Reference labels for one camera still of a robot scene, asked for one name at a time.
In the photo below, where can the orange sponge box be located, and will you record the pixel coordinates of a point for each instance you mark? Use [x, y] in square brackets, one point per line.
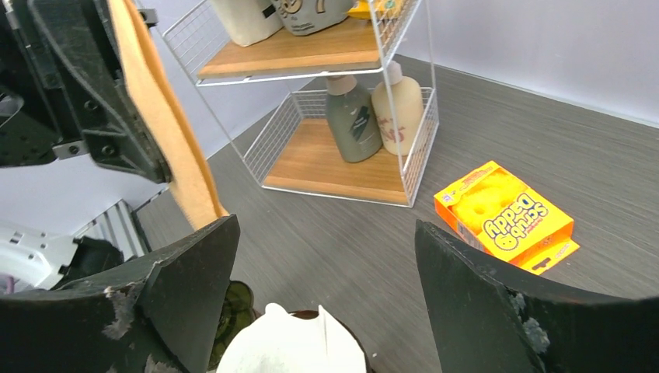
[496, 212]

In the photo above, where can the yellow snack bag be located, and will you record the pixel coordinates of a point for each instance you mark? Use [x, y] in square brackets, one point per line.
[384, 9]

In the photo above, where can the dark green glass dripper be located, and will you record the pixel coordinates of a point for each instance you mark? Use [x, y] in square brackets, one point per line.
[237, 313]

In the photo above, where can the cream pump bottle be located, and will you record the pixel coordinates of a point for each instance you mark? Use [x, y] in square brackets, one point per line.
[398, 131]

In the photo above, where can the white cup on shelf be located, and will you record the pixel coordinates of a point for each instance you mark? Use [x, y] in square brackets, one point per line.
[248, 22]

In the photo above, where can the amber brown glass dripper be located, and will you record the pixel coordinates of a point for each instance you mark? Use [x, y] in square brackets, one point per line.
[311, 314]

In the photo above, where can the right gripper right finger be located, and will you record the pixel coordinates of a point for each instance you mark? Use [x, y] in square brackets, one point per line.
[489, 316]

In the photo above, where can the grey green pump bottle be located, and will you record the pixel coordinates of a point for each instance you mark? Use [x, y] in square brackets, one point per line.
[351, 118]

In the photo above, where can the white wire wooden shelf rack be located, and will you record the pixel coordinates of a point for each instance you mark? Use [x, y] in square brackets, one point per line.
[295, 150]

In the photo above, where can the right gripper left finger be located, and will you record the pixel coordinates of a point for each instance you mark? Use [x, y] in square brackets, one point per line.
[156, 313]

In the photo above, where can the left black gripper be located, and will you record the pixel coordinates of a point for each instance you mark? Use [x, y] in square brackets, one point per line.
[37, 124]

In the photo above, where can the brown paper coffee filter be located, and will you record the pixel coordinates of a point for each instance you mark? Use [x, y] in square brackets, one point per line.
[192, 184]

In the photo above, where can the cartoon printed round tin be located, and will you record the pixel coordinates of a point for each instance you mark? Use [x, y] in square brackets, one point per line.
[304, 17]

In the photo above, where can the white paper coffee filter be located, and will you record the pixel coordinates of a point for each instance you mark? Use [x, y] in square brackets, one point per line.
[281, 341]

